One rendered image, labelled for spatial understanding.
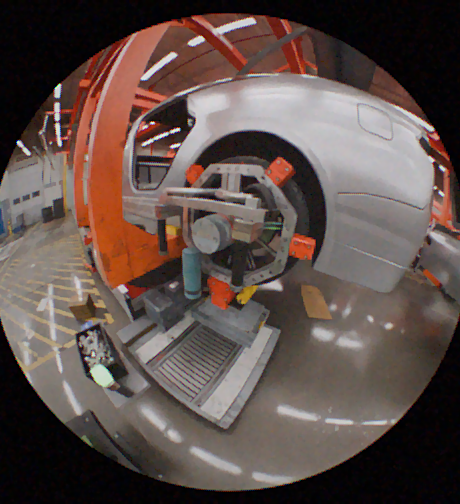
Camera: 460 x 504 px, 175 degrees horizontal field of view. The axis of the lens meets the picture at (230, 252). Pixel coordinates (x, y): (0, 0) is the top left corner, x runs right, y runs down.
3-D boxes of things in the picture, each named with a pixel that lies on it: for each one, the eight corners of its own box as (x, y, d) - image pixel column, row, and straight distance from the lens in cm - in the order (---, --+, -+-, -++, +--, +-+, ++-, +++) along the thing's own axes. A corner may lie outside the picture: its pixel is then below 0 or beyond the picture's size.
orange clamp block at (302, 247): (290, 248, 65) (310, 255, 65) (287, 255, 57) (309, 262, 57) (294, 233, 63) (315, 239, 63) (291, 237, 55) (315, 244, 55)
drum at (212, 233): (245, 244, 69) (249, 213, 65) (219, 261, 52) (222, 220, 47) (219, 236, 75) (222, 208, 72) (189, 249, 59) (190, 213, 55)
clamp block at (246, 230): (262, 235, 44) (265, 217, 43) (250, 244, 36) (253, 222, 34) (246, 231, 45) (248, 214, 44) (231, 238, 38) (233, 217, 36)
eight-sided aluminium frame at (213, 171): (276, 294, 75) (305, 174, 61) (272, 302, 70) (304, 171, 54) (190, 259, 95) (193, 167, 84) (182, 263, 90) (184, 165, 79)
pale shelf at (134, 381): (151, 386, 65) (148, 384, 62) (121, 410, 68) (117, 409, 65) (102, 322, 91) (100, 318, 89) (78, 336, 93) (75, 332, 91)
